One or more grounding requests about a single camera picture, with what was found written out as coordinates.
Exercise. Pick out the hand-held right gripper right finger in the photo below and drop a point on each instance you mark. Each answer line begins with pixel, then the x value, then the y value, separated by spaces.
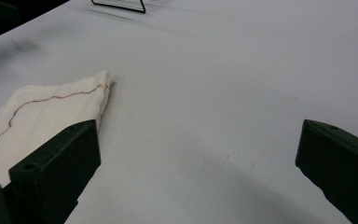
pixel 341 168

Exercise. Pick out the white cloth with coloured stitching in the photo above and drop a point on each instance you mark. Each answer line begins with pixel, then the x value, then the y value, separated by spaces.
pixel 43 118

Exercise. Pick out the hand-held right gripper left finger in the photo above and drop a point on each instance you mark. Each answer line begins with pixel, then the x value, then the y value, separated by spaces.
pixel 59 168

